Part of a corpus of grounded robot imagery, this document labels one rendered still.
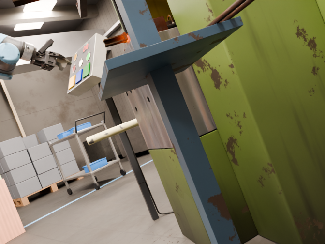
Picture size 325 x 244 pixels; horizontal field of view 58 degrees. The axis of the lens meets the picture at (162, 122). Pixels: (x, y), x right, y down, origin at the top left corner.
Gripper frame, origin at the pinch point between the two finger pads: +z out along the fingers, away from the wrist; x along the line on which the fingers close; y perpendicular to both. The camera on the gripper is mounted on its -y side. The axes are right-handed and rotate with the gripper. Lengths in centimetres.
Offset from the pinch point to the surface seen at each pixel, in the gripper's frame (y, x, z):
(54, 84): -263, -601, 189
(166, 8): -27, 43, 35
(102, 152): -60, -445, 262
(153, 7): -26, 40, 28
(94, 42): -15.0, 4.9, 11.5
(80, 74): 1.0, -8.3, 10.4
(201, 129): 49, 69, 31
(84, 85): 6.7, -9.4, 14.3
